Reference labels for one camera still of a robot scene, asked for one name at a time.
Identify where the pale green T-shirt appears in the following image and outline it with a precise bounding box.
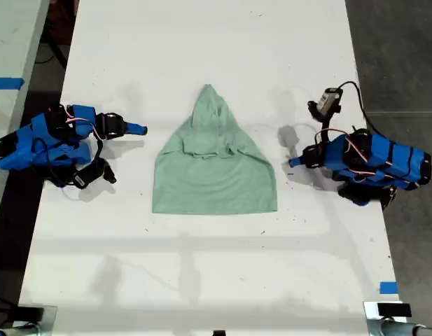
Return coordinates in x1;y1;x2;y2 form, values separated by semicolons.
151;83;279;215

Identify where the long blue tape strip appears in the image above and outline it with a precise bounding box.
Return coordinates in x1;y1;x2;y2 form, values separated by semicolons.
0;77;26;91

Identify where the white side table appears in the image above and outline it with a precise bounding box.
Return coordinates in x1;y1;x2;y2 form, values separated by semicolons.
0;0;51;218

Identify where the short blue tape piece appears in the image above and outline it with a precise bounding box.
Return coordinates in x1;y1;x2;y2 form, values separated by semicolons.
379;281;400;295

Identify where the small black box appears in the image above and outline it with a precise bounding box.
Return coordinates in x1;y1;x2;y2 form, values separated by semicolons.
377;302;412;319
18;306;45;321

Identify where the grey metal pipe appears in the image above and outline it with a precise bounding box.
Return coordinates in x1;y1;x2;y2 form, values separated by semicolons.
369;317;432;336

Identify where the black camera stalk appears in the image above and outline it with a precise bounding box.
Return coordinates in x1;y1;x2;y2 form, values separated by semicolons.
319;111;335;141

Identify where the black camera box grey label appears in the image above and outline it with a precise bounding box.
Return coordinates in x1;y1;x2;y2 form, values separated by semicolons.
307;87;344;122

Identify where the black camera cable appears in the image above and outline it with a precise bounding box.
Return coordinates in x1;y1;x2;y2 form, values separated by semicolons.
36;138;104;188
336;80;377;137

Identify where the silver metal bracket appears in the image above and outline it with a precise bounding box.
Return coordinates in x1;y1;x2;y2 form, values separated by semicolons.
12;304;58;336
363;300;405;336

